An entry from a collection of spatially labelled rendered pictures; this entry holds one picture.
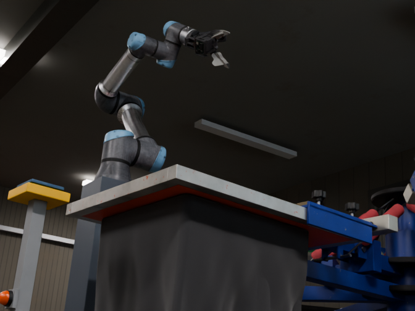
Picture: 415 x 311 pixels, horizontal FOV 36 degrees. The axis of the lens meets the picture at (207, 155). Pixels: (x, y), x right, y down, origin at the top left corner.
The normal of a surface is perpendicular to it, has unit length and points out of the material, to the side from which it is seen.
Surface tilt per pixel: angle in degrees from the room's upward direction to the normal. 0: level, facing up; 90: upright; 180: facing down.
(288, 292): 93
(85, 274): 90
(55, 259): 90
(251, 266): 97
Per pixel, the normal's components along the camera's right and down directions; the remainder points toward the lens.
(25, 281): 0.64, -0.23
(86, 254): -0.82, -0.25
